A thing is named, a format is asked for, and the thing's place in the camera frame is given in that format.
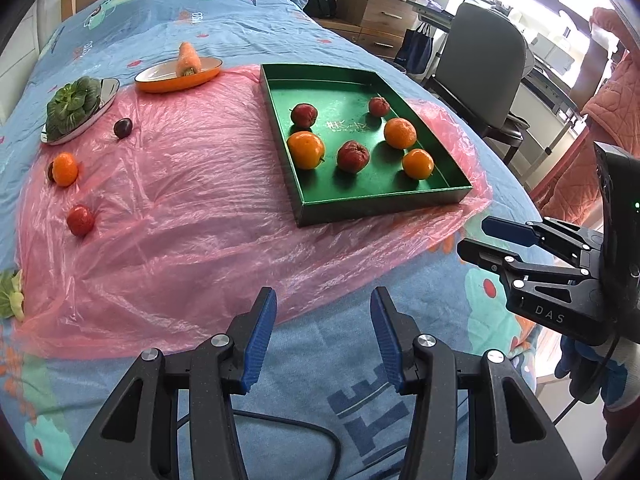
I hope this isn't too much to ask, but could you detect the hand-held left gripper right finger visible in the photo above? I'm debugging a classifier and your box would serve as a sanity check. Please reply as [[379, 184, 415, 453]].
[[370, 286, 583, 480]]

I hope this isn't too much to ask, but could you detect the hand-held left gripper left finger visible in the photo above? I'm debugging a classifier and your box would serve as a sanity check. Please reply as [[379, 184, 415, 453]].
[[60, 287, 278, 480]]

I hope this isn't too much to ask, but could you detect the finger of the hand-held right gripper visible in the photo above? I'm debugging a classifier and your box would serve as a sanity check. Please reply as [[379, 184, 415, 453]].
[[456, 238, 596, 291], [482, 215, 603, 268]]

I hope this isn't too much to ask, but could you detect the orange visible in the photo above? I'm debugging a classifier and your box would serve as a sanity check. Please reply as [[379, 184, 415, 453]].
[[286, 131, 326, 170], [383, 117, 418, 150], [402, 148, 435, 180], [51, 153, 80, 187]]

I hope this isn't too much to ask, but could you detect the green tray box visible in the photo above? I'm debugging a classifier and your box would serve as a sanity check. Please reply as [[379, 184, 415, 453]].
[[259, 63, 474, 228]]

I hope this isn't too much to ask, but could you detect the person's right hand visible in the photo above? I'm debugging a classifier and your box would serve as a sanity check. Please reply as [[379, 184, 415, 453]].
[[559, 334, 630, 411]]

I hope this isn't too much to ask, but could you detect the person's pink quilted jacket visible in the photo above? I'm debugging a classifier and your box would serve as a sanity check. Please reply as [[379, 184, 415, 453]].
[[540, 6, 640, 241]]

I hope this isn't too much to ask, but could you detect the pink plastic sheet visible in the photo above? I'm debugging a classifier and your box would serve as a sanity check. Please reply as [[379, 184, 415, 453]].
[[12, 62, 493, 358]]

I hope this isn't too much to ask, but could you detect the grey chair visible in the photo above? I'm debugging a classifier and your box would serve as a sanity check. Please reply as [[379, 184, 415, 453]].
[[424, 2, 533, 166]]

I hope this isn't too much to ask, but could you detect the dark blue bag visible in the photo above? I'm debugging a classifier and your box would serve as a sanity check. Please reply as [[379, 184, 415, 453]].
[[395, 22, 435, 76]]

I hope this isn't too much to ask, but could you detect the low wooden nightstand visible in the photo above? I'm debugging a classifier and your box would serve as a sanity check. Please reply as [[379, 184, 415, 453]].
[[315, 15, 406, 58]]

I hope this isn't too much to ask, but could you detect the cut bok choy piece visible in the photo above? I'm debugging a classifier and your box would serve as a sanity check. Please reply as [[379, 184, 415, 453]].
[[0, 269, 26, 321]]

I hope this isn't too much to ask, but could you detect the wooden drawer cabinet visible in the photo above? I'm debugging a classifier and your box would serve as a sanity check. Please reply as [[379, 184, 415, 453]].
[[337, 0, 418, 28]]

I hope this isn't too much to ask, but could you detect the orange oval dish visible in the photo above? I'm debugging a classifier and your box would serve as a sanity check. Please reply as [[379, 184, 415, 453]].
[[134, 57, 223, 93]]

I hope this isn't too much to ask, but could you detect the carrot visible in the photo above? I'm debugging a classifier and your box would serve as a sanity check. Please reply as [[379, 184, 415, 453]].
[[177, 42, 202, 77]]

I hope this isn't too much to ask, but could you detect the green bok choy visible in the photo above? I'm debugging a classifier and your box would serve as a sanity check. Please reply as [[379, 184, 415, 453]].
[[46, 76, 102, 136]]

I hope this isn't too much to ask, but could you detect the white wardrobe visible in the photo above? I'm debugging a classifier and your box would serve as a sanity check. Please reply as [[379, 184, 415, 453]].
[[0, 0, 41, 128]]

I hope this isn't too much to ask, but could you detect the black cable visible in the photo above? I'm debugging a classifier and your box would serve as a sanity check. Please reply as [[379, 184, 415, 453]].
[[232, 410, 343, 480], [552, 340, 623, 428]]

